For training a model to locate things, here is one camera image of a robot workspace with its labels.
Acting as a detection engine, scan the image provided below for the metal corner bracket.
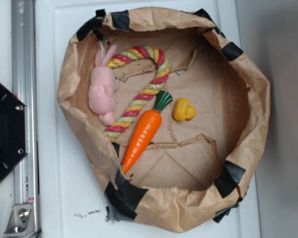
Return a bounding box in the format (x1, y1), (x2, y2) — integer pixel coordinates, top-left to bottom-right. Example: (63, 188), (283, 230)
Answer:
(3, 203), (36, 238)

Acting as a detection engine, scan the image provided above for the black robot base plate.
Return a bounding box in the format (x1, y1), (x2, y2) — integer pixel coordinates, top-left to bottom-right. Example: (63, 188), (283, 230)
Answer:
(0, 83), (27, 183)

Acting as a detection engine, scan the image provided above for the yellow rubber duck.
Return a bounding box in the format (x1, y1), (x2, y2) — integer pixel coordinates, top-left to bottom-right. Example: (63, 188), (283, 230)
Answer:
(173, 98), (197, 121)

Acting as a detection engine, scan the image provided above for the pink plush bunny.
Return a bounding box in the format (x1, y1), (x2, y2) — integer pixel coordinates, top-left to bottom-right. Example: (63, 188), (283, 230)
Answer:
(88, 45), (119, 126)

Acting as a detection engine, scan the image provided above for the brown paper bag bin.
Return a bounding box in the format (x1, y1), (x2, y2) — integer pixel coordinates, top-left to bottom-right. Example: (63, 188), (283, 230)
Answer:
(57, 7), (270, 233)

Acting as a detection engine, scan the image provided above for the orange plastic carrot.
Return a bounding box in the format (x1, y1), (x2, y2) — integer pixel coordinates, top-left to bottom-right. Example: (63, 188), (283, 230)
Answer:
(122, 91), (173, 174)

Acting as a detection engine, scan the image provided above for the aluminium extrusion rail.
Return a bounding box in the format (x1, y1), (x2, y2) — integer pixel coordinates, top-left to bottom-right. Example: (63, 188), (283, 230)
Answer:
(11, 0), (42, 238)

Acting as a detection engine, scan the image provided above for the multicoloured rope cane toy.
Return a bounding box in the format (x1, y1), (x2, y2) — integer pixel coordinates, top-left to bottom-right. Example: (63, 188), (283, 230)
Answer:
(104, 45), (170, 142)

